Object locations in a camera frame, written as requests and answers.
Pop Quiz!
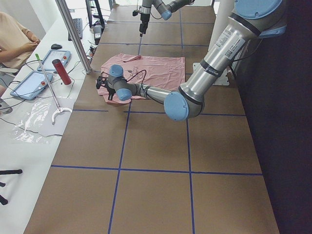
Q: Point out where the red cylindrical bottle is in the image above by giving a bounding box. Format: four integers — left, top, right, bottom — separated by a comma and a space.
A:
52, 59, 71, 85

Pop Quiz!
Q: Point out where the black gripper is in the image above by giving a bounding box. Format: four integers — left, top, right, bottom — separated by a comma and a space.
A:
106, 83, 115, 100
139, 14, 149, 37

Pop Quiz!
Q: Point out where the teach pendant tablet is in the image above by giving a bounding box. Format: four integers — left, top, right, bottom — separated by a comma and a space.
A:
41, 50, 71, 72
10, 71, 48, 100

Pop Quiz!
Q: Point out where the far teach pendant tablet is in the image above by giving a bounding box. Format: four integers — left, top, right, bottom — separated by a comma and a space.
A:
41, 50, 71, 72

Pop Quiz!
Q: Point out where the black computer mouse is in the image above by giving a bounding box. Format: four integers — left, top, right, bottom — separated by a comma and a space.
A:
51, 43, 62, 50

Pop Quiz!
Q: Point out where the black keyboard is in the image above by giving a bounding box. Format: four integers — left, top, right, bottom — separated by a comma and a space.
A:
73, 18, 83, 39

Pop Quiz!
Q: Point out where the near teach pendant tablet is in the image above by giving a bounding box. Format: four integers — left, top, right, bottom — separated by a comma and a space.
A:
10, 71, 48, 100

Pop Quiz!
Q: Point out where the black camera tripod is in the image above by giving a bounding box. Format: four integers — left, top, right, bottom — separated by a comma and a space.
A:
0, 169, 23, 205

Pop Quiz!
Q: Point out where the aluminium frame post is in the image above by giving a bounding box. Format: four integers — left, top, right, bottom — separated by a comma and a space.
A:
55, 0, 92, 74

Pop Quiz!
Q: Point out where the black power adapter box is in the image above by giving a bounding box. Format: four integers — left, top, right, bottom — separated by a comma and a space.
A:
93, 25, 102, 45

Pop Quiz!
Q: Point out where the pink t-shirt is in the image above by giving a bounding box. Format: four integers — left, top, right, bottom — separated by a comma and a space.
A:
101, 53, 185, 91

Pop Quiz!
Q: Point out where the reacher grabber stick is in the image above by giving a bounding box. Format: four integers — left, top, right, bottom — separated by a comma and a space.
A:
35, 53, 73, 125

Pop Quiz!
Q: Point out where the seated person beige shirt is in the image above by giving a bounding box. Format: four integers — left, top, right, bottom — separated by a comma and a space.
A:
0, 11, 41, 98

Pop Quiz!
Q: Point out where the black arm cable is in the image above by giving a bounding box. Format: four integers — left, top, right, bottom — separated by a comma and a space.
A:
101, 69, 152, 98

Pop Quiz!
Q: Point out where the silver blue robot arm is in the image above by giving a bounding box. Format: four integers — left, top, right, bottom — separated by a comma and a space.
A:
97, 0, 288, 121
133, 0, 194, 37

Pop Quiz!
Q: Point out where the clear plastic bag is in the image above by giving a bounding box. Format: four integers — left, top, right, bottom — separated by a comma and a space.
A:
11, 97, 71, 144

